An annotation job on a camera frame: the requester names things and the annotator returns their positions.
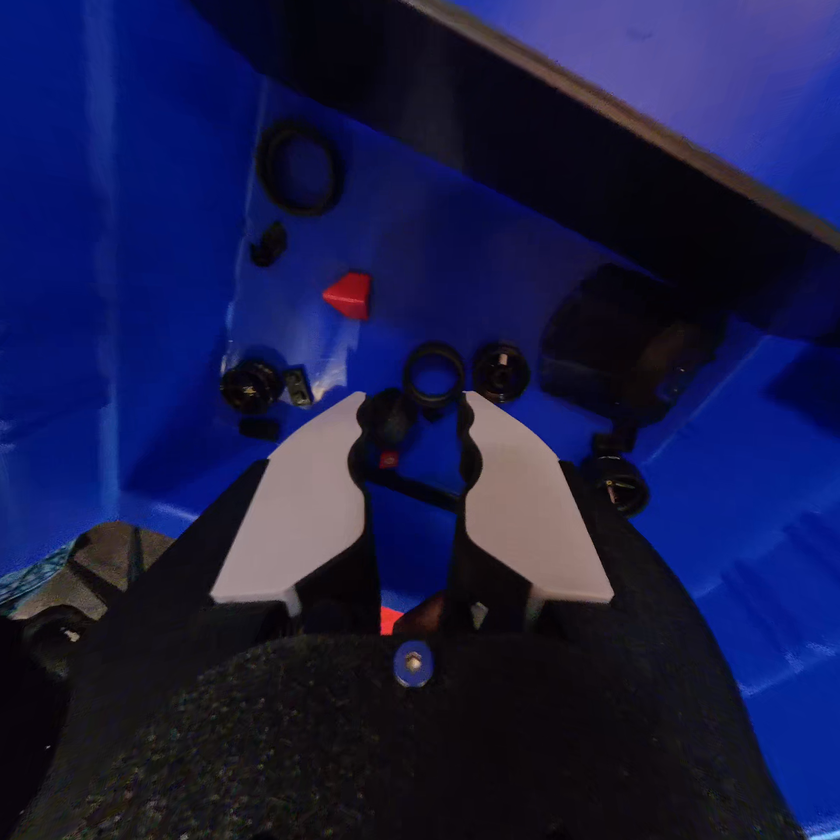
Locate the blue plastic storage bin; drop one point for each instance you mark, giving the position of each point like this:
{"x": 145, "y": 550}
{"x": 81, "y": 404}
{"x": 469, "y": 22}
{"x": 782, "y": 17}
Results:
{"x": 98, "y": 262}

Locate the black toy wheel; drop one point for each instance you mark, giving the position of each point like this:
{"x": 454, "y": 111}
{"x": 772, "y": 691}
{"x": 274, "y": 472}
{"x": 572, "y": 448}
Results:
{"x": 617, "y": 485}
{"x": 500, "y": 372}
{"x": 250, "y": 387}

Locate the flat black toy tile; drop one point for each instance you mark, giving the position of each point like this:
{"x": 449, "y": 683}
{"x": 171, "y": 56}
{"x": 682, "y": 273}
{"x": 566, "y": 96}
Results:
{"x": 259, "y": 429}

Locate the black rubber toy tyre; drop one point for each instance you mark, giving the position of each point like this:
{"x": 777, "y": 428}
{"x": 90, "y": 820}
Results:
{"x": 303, "y": 208}
{"x": 433, "y": 351}

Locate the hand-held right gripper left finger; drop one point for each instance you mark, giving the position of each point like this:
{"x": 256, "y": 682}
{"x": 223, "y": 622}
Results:
{"x": 295, "y": 512}

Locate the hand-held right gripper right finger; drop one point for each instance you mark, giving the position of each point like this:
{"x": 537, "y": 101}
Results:
{"x": 525, "y": 512}

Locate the long black toy bar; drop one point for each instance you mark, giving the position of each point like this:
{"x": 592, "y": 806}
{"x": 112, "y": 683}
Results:
{"x": 420, "y": 491}

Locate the red sloped toy brick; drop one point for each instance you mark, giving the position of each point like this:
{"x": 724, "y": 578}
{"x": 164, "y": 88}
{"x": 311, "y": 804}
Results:
{"x": 348, "y": 295}

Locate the large dark plastic piece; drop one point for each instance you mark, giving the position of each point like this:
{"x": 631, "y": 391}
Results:
{"x": 610, "y": 341}

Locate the small red toy plate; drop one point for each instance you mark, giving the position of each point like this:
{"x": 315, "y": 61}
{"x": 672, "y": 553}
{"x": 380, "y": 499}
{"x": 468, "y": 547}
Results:
{"x": 389, "y": 459}

